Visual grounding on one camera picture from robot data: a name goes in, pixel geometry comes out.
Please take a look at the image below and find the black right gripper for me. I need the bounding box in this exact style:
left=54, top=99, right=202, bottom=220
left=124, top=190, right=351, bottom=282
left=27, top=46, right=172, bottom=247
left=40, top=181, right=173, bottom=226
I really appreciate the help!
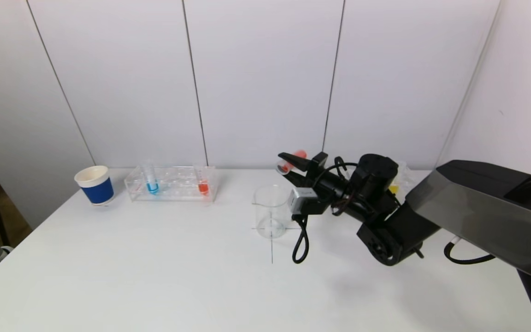
left=277, top=151, right=350, bottom=197

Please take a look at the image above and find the red pigment test tube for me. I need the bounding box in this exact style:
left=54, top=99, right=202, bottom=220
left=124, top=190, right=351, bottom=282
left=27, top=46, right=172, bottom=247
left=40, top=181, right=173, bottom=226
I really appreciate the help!
left=276, top=149, right=308, bottom=176

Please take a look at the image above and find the clear glass beaker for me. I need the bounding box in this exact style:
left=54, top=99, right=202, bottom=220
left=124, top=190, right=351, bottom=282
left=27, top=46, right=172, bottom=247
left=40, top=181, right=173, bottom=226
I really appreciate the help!
left=253, top=185, right=294, bottom=239

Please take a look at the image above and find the yellow pigment test tube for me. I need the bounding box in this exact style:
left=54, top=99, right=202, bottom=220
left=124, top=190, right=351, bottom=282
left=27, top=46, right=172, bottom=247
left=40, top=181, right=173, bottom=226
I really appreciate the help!
left=388, top=160, right=407, bottom=196

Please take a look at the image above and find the orange pigment test tube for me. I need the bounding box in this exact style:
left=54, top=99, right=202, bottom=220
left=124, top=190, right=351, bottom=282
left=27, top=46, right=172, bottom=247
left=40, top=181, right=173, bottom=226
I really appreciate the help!
left=195, top=164, right=210, bottom=196

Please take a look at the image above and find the clear acrylic test tube rack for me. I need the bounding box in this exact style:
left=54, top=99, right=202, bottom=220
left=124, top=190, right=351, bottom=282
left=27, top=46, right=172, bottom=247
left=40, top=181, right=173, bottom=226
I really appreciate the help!
left=388, top=164, right=421, bottom=200
left=125, top=166, right=219, bottom=203

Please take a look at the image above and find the blue pigment test tube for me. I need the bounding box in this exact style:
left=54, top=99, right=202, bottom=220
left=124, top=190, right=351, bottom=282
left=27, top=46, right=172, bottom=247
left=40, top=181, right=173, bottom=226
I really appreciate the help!
left=144, top=161, right=160, bottom=195

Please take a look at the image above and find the blue white paper cup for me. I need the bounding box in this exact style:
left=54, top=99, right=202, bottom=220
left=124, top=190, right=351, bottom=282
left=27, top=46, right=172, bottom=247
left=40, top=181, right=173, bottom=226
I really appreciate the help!
left=74, top=166, right=115, bottom=206

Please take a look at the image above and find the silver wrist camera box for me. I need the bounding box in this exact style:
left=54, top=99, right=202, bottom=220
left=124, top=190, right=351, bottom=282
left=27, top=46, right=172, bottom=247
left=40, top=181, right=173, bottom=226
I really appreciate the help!
left=287, top=186, right=319, bottom=215

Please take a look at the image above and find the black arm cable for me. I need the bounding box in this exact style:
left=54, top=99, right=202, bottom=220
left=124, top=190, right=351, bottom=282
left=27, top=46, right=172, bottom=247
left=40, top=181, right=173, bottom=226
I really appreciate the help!
left=443, top=236, right=496, bottom=266

